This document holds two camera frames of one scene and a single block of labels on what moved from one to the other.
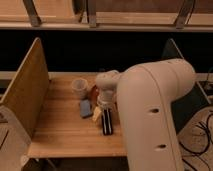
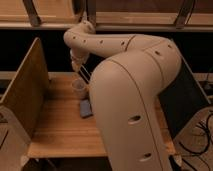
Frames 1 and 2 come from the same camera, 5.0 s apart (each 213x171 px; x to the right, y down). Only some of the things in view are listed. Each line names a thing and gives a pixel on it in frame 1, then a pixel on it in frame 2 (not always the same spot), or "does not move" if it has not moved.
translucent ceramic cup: [79, 87] does not move
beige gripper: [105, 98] → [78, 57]
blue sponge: [85, 108] does not move
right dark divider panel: [189, 102] does not move
